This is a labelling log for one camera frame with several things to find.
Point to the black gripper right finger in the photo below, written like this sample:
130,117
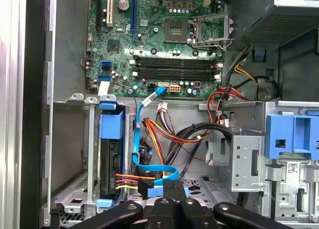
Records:
189,214

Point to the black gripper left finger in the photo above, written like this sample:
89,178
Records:
163,214

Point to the hard disk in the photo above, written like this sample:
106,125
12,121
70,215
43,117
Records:
111,164

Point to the metal disk bay cage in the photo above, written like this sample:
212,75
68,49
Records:
72,186

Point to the metal optical drive cage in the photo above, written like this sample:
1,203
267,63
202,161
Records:
245,164

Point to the white board power socket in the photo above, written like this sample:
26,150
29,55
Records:
175,88

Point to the black RAM slot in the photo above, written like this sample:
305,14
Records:
174,59
174,71
174,64
174,77

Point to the blue plastic drive latch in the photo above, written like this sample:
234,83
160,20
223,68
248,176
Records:
301,132

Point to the black open PC case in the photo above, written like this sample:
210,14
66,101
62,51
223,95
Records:
33,114

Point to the thin metal locking lever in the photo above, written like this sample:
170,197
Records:
211,46

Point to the green motherboard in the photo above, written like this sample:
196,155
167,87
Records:
149,39

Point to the black square chipset chip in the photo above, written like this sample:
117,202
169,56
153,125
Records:
114,45

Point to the CPU socket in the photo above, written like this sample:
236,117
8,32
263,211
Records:
177,30

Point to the blue expansion slot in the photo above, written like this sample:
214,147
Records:
133,12

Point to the black expansion slot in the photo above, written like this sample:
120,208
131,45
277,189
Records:
99,15

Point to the white expansion slot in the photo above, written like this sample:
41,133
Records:
110,10

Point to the grey power supply box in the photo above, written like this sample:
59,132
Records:
286,25

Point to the white four pin socket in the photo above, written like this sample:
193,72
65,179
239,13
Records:
207,2

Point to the silver coin battery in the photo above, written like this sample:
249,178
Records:
123,4

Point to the metal socket cover frame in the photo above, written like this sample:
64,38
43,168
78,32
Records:
211,16

